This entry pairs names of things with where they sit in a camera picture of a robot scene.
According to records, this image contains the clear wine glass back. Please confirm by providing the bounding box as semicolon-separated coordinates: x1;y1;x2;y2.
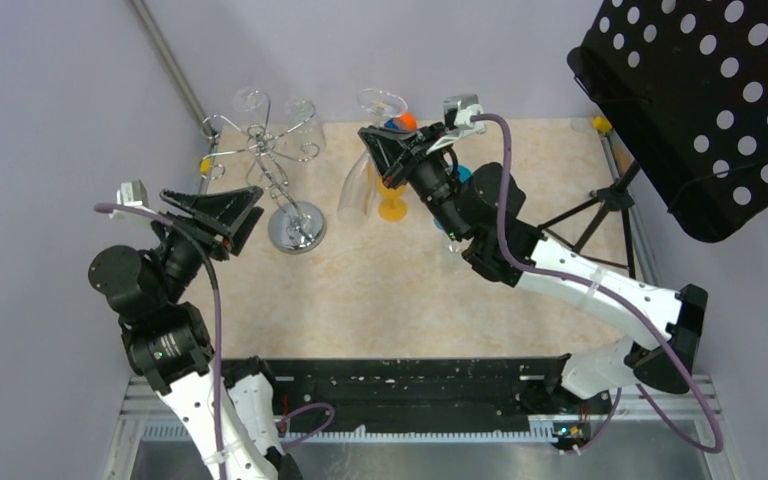
231;87;271;139

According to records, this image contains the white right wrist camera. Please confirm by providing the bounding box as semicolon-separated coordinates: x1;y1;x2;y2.
440;93;486;146

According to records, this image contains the yellow plastic wine glass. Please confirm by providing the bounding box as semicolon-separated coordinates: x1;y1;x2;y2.
376;177;408;223

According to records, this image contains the aluminium frame rail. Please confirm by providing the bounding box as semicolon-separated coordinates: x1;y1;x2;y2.
127;0;207;127

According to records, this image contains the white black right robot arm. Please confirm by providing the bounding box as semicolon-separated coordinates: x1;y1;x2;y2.
358;122;707;412

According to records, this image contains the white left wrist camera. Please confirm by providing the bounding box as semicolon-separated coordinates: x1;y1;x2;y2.
116;180;149;209

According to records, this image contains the clear textured glass right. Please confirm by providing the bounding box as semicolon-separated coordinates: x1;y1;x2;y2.
284;98;327;162

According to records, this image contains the clear wine glass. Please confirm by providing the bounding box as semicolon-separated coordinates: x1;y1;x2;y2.
231;87;271;139
337;88;408;227
439;237;470;275

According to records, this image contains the blue plastic wine glass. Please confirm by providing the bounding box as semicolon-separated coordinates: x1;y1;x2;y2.
432;164;474;231

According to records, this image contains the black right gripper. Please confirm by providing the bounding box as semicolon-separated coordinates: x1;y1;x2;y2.
361;122;471;244

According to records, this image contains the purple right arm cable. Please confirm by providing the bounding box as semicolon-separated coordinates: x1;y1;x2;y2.
470;113;726;456

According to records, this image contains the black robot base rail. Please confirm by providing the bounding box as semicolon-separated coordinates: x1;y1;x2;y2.
262;357;611;437

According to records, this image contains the black tripod stand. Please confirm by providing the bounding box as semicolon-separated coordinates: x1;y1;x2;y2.
538;160;641;278

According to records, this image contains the yellow corner block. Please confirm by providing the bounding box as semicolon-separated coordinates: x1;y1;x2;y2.
590;116;613;134

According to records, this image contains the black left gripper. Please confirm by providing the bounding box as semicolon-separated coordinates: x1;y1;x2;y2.
150;183;263;299

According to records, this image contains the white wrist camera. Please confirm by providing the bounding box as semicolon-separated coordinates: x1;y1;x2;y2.
440;93;486;146
116;180;149;209

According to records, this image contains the blue orange toy car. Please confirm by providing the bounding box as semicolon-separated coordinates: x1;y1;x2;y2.
384;112;418;131

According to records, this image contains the clear wine glass front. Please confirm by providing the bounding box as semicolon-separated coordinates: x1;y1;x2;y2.
439;237;470;275

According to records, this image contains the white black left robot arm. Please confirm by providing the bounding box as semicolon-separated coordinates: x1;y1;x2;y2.
88;186;302;479

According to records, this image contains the black perforated music stand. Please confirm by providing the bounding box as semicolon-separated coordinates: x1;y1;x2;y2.
567;1;768;243

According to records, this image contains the chrome wine glass rack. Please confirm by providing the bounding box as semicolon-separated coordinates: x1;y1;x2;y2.
199;114;327;254

